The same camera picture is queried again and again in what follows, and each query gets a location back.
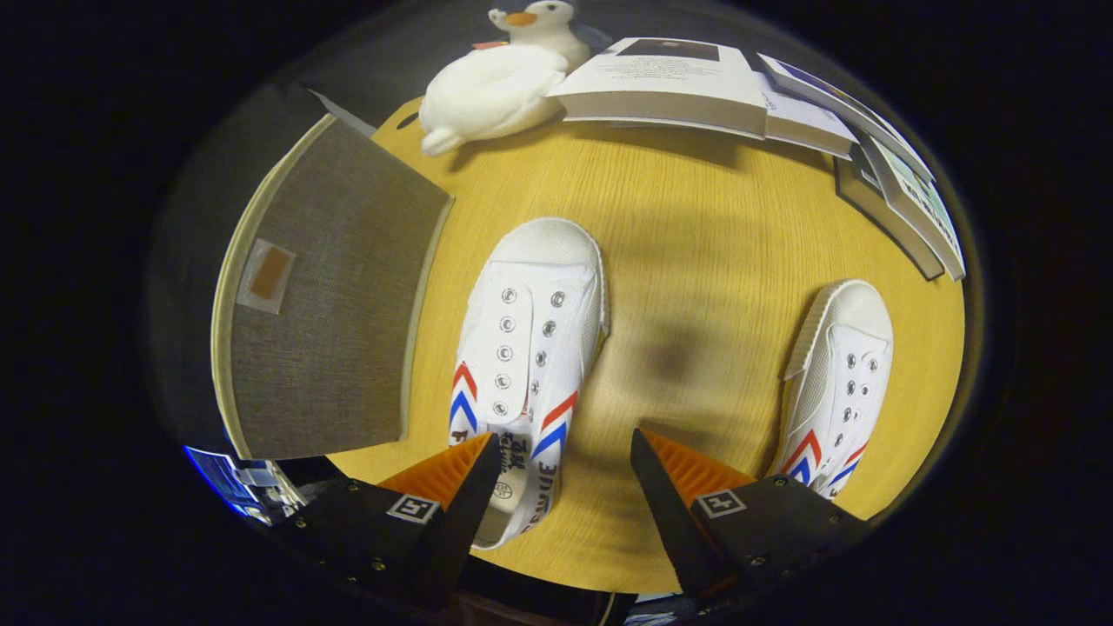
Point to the white canvas shoe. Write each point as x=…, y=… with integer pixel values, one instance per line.
x=530, y=296
x=839, y=374

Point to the book with pale green cover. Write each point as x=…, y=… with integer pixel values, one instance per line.
x=922, y=209

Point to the white duck plush toy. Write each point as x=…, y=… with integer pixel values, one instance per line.
x=491, y=96

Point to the dark book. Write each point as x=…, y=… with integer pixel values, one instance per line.
x=878, y=213

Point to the white book with portrait cover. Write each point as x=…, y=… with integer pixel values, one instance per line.
x=661, y=83

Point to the beige fabric storage box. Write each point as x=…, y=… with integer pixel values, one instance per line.
x=339, y=304

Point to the penguin plush toy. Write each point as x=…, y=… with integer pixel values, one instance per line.
x=548, y=26

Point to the thin white booklet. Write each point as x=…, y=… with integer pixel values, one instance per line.
x=804, y=122

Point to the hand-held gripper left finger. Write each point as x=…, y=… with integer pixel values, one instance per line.
x=469, y=504

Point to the book with blue picture cover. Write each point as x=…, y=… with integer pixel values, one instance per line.
x=835, y=100

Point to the computer monitor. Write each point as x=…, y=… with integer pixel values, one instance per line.
x=222, y=478

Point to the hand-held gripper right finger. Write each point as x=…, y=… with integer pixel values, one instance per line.
x=665, y=513

